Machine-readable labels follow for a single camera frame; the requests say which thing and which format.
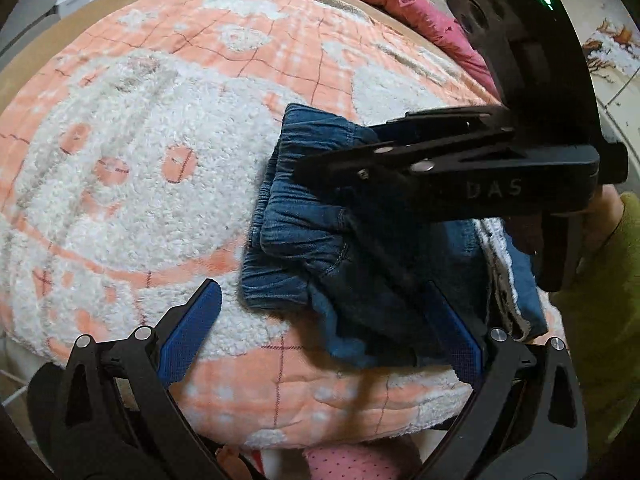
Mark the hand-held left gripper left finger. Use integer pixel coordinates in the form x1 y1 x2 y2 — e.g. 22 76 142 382
59 279 236 480

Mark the beige bed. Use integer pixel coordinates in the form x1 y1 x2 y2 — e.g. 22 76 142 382
0 0 501 111

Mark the person's bare foot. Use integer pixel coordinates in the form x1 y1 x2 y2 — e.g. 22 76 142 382
216 444 247 480

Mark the tree print wall poster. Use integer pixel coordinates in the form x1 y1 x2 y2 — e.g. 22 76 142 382
581 16 640 90

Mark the orange and white fluffy blanket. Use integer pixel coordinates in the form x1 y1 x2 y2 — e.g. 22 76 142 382
0 0 566 449

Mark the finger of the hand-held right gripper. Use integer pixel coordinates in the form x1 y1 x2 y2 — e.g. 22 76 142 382
291 126 517 197
372 105 517 145

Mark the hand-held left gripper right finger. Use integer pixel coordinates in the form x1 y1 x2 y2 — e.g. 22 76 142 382
410 280 588 480

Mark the person's right forearm green sleeve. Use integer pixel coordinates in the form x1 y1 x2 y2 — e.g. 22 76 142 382
549 187 640 462

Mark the pink comforter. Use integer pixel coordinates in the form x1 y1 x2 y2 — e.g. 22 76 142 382
240 0 501 97

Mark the person's pink dotted clothing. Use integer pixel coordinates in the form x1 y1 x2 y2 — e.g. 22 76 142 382
306 446 417 480

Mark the grey chair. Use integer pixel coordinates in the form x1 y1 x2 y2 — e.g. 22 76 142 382
0 0 64 57

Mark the blue denim pants lace trim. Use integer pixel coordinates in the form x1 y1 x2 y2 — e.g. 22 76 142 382
239 102 551 369

